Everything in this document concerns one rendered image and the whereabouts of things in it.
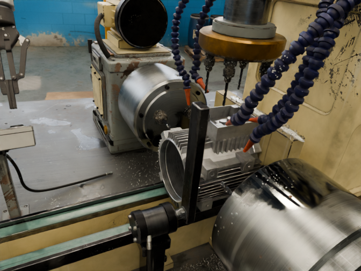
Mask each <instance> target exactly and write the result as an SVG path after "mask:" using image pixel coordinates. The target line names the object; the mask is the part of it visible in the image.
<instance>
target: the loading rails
mask: <svg viewBox="0 0 361 271"><path fill-rule="evenodd" d="M164 202H169V203H171V204H172V205H173V207H174V208H175V210H177V209H179V207H176V206H175V204H173V202H172V201H171V200H170V198H169V195H167V192H166V189H165V185H164V182H163V181H161V182H157V183H153V184H149V185H146V186H141V187H137V188H133V189H128V190H124V191H120V192H116V193H113V194H109V195H104V196H100V197H96V198H92V199H87V200H84V201H80V202H76V203H71V204H67V205H63V206H59V207H56V208H52V209H48V210H44V211H39V212H35V213H31V214H28V215H23V216H19V217H15V218H11V219H6V220H2V221H0V271H132V270H134V269H137V268H140V250H139V248H138V246H137V244H136V242H134V241H133V236H132V232H131V230H130V231H129V230H128V227H129V226H130V224H129V219H128V216H129V214H130V213H131V212H132V211H135V210H144V209H148V208H152V207H155V206H158V205H159V204H160V203H164ZM224 202H225V201H224V200H223V199H219V200H217V201H213V204H212V208H211V209H208V210H205V211H202V212H201V211H200V210H199V209H198V210H196V215H195V219H194V222H193V223H189V224H186V223H185V221H184V220H183V219H179V220H178V229H177V231H176V232H174V233H171V234H169V237H170V238H171V246H170V248H169V249H166V250H165V261H164V271H165V270H168V269H170V268H173V267H174V262H173V260H172V258H171V256H172V255H175V254H178V253H180V252H183V251H186V250H188V249H191V248H194V247H197V246H199V245H202V244H205V243H207V242H209V244H210V245H211V246H212V230H213V226H214V223H215V220H216V217H217V215H218V214H217V211H218V210H220V209H221V207H222V206H223V204H224ZM212 248H213V246H212Z"/></svg>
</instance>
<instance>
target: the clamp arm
mask: <svg viewBox="0 0 361 271"><path fill-rule="evenodd" d="M210 118H211V115H210V108H209V107H208V106H207V105H206V104H204V103H203V102H202V101H199V102H192V104H191V114H190V125H189V135H188V141H187V151H186V162H185V172H184V182H183V192H182V203H181V207H180V210H183V209H184V211H182V212H181V214H182V215H185V216H183V217H182V219H183V220H184V221H185V223H186V224H189V223H193V222H194V219H195V215H196V207H197V199H198V193H200V187H199V184H200V176H201V169H202V164H203V156H204V149H205V141H206V133H207V126H208V122H209V121H210Z"/></svg>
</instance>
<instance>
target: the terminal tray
mask: <svg viewBox="0 0 361 271"><path fill-rule="evenodd" d="M234 106H237V107H234ZM239 110H240V106H238V105H237V104H234V105H226V106H218V107H213V108H210V115H211V118H210V121H209V122H208V126H207V136H208V138H210V139H211V141H212V150H213V152H214V153H216V154H217V155H218V154H219V152H221V153H222V154H223V152H224V151H225V152H226V153H228V151H229V150H230V152H232V150H233V149H234V150H235V151H236V150H237V148H238V149H239V150H240V149H241V148H243V149H244V148H245V146H246V144H247V143H248V141H249V136H250V134H251V133H252V131H253V129H254V128H256V127H257V126H258V125H259V123H254V122H249V121H246V123H245V124H244V125H241V126H234V125H231V126H226V122H228V121H229V120H230V117H231V115H233V114H235V113H237V112H238V111H239ZM218 124H221V126H219V125H218Z"/></svg>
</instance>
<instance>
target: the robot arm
mask: <svg viewBox="0 0 361 271"><path fill-rule="evenodd" d="M13 1H14V0H0V50H3V49H4V50H6V54H7V58H8V64H9V69H10V75H11V80H6V79H5V76H4V70H3V64H2V58H1V52H0V87H1V92H2V94H3V95H7V96H8V101H9V107H10V109H17V103H16V97H15V94H19V87H18V80H20V79H23V78H24V77H25V67H26V54H27V49H28V47H29V45H30V39H29V38H24V37H22V36H20V34H19V32H18V31H17V29H16V23H15V18H14V14H13V12H14V11H15V6H14V2H13ZM18 40H19V41H20V42H19V43H20V45H21V53H20V65H19V73H18V74H16V69H15V63H14V60H13V54H12V49H13V48H14V46H15V44H16V43H17V41H18Z"/></svg>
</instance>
